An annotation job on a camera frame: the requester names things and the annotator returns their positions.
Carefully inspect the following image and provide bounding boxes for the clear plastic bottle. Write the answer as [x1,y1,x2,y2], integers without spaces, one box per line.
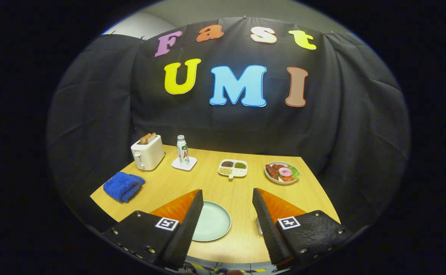
[176,135,190,166]

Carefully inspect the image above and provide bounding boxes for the white square coaster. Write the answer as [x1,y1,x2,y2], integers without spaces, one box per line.
[171,156,197,171]

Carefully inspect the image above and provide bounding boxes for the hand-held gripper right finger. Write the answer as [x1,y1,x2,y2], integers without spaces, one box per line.
[252,188,355,268]

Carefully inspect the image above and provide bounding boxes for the pale green plate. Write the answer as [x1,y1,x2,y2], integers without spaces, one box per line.
[192,201,232,242]

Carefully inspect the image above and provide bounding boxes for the white plate of food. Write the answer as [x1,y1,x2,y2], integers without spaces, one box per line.
[264,161,301,185]

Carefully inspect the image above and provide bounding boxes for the blue folded towel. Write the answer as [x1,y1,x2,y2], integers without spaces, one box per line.
[103,172,146,203]

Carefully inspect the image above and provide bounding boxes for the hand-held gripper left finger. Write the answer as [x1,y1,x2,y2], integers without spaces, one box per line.
[102,189,204,270]

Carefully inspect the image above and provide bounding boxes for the white divided dish with grains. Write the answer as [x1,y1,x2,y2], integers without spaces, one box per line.
[218,159,248,180]

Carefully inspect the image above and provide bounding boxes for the white toaster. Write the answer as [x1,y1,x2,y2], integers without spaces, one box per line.
[131,134,166,171]

